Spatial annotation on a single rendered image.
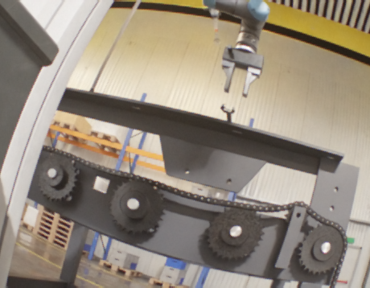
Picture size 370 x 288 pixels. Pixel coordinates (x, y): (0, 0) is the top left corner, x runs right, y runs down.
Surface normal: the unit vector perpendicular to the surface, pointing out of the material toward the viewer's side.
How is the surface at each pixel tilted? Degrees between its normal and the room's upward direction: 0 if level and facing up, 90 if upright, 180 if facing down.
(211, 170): 90
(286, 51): 90
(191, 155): 90
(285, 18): 90
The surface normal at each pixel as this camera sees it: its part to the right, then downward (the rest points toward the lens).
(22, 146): 0.91, 0.18
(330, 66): -0.15, -0.35
